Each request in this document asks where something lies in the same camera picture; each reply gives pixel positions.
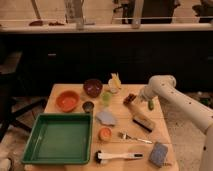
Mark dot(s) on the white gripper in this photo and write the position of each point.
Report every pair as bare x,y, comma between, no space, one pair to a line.
144,94

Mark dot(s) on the bunch of dark red grapes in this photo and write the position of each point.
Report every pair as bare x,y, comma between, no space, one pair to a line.
129,99

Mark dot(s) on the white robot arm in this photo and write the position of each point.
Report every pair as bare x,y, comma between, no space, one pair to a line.
200,115

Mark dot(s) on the dark red bowl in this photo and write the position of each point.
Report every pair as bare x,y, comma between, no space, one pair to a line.
93,87

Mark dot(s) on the orange bowl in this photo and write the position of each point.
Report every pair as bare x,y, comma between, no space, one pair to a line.
67,101

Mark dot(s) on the green pepper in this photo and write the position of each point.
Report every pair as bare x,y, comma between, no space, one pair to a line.
150,105

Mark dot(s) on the yellow banana in white cup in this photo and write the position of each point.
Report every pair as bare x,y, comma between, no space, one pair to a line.
114,83

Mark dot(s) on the black wooden brush block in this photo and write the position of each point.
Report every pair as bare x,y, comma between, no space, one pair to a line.
144,122

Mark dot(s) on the small green cup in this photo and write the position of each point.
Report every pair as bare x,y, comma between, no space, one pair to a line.
106,97

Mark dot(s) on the grey blue cloth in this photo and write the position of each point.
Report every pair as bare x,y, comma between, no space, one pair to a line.
106,118

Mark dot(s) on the silver fork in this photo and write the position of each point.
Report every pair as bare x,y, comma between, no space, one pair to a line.
125,136

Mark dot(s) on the small dark metal cup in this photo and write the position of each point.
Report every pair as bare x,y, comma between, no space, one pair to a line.
88,106

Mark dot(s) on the blue sponge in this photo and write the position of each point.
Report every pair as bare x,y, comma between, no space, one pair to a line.
158,154

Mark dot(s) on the green plastic tray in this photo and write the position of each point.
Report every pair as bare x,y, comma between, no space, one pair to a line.
59,139

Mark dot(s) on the black chair at left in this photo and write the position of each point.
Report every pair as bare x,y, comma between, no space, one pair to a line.
8,76

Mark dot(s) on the white handled dish brush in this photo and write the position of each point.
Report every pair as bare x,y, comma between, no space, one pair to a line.
103,157

